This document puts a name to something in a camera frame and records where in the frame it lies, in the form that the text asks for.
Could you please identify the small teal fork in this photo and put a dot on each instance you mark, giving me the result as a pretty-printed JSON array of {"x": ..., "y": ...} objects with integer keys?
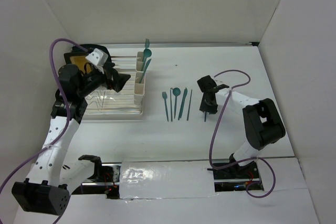
[{"x": 164, "y": 96}]

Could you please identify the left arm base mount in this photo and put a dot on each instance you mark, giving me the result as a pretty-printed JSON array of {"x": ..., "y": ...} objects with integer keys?
[{"x": 105, "y": 179}]

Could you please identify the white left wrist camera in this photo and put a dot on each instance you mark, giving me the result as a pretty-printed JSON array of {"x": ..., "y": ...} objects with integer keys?
[{"x": 97, "y": 57}]

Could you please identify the teal spoon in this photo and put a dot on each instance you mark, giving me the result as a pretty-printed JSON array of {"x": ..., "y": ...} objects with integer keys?
[
  {"x": 176, "y": 92},
  {"x": 146, "y": 54}
]

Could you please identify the black framed yellow plate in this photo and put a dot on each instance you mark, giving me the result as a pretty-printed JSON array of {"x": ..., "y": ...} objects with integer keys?
[{"x": 77, "y": 56}]

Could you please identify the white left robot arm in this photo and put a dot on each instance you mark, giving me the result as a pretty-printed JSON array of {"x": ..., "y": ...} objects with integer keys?
[{"x": 50, "y": 183}]

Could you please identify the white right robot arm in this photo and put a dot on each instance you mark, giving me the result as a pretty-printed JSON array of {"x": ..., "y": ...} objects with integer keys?
[{"x": 262, "y": 122}]

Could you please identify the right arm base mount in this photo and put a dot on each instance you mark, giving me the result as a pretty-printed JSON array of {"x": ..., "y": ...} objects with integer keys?
[{"x": 237, "y": 178}]

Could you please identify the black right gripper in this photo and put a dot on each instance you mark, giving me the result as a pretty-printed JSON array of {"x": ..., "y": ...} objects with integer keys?
[{"x": 204, "y": 107}]

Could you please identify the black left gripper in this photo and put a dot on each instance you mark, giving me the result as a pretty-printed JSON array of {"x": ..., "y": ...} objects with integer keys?
[{"x": 118, "y": 80}]

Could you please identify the cream utensil holder near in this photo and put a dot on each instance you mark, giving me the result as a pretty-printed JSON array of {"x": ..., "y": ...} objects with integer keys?
[{"x": 139, "y": 87}]

